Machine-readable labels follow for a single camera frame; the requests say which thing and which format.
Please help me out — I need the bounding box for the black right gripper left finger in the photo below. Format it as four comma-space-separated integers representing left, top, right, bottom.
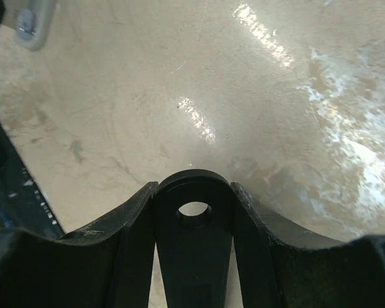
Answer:
0, 182, 158, 307

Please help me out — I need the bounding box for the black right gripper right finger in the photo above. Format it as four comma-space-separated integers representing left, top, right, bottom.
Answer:
232, 183, 385, 307

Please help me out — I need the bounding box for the black stapler top cover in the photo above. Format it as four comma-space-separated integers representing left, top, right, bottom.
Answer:
153, 169, 237, 308

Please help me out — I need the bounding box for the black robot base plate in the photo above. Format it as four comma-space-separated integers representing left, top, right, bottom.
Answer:
0, 123, 65, 239

